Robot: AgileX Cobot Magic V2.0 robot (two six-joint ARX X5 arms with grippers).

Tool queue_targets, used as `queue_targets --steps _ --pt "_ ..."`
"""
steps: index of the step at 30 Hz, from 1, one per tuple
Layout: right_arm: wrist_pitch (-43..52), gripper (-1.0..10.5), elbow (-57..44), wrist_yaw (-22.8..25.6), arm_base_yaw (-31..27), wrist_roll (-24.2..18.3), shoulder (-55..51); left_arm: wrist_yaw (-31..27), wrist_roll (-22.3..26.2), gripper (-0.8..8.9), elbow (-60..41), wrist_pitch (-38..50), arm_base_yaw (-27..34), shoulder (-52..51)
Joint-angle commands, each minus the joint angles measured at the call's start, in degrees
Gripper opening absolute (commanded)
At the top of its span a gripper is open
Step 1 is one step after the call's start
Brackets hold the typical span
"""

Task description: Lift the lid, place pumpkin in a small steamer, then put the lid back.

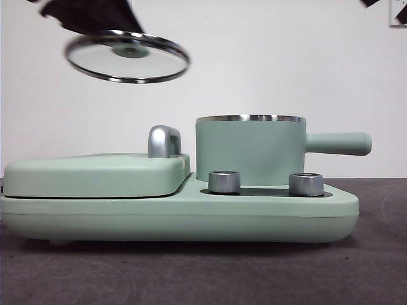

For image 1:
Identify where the silver control knob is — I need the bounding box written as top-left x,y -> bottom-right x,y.
208,170 -> 242,194
288,172 -> 324,196

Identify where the green griddle cover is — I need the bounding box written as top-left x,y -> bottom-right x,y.
3,152 -> 191,200

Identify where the silver griddle cover handle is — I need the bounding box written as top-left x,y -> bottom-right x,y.
148,125 -> 183,159

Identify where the green pot with straight handle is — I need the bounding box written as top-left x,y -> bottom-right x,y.
194,113 -> 373,187

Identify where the white wall socket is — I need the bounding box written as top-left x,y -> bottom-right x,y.
387,0 -> 407,29

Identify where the glass lid with green knob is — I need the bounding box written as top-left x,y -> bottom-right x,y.
63,29 -> 192,85

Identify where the green breakfast machine base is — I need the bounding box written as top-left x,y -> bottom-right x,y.
0,171 -> 361,247

